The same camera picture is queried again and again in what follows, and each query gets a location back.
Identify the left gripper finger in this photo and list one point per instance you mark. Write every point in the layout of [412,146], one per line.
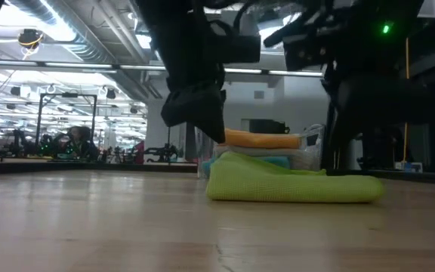
[213,128]

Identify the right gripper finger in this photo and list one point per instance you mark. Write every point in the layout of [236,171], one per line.
[370,151]
[340,147]

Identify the grey microfiber towel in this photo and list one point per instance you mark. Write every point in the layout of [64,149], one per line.
[304,160]

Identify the orange microfiber towel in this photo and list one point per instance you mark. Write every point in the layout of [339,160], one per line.
[263,140]

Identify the teal microfiber towel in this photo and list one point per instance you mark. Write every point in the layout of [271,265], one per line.
[278,161]

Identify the green microfiber towel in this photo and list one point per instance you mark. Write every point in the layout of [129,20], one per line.
[278,181]

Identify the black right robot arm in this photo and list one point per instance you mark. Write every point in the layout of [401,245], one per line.
[372,38]

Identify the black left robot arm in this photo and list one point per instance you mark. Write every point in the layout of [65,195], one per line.
[179,38]

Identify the clear plastic bin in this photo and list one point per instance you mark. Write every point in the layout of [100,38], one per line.
[312,140]

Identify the blue box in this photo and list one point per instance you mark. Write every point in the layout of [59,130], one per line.
[414,167]

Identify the person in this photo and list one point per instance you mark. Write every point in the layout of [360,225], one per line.
[78,140]

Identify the long ceiling light bar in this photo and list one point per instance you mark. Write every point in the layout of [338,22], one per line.
[70,65]

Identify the grey wall box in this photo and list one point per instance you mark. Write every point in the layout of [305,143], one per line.
[259,94]

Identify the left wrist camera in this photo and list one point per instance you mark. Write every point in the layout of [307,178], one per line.
[236,47]

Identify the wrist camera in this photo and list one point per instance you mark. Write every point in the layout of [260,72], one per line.
[304,53]
[236,47]

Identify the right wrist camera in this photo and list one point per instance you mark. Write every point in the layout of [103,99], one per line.
[304,53]

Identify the black aluminium table frame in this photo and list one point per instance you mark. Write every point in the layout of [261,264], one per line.
[89,166]

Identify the black background rig frame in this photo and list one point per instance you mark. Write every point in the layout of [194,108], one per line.
[68,95]

